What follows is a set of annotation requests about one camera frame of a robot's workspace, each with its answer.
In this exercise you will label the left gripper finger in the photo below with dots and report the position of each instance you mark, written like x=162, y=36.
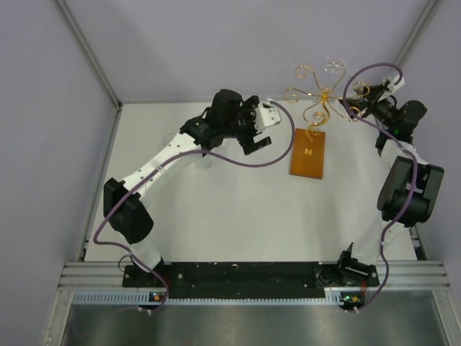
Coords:
x=250, y=104
x=250, y=146

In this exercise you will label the gold wire glass rack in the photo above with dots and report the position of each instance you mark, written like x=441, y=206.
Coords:
x=323, y=98

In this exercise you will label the orange wooden rack base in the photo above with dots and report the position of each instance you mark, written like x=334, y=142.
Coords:
x=308, y=154

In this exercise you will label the aluminium frame post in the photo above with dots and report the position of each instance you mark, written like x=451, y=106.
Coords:
x=427, y=14
x=65, y=11

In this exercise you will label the wine glass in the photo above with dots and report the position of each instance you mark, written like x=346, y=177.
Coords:
x=169, y=138
x=335, y=69
x=204, y=162
x=361, y=91

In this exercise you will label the grey slotted cable duct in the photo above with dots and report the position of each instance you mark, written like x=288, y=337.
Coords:
x=128, y=297

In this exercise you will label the left aluminium frame post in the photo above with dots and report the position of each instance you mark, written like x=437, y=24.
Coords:
x=65, y=11

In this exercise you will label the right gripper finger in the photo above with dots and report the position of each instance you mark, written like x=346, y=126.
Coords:
x=358, y=112
x=378, y=91

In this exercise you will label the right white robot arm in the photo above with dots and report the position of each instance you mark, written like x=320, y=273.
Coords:
x=411, y=187

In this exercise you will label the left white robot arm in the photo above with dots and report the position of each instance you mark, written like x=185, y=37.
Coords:
x=126, y=201

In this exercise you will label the right aluminium frame post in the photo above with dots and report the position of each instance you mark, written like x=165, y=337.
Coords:
x=427, y=14

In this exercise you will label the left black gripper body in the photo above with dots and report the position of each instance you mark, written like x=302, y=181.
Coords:
x=244, y=124

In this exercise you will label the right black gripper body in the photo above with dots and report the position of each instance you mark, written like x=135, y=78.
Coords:
x=382, y=111

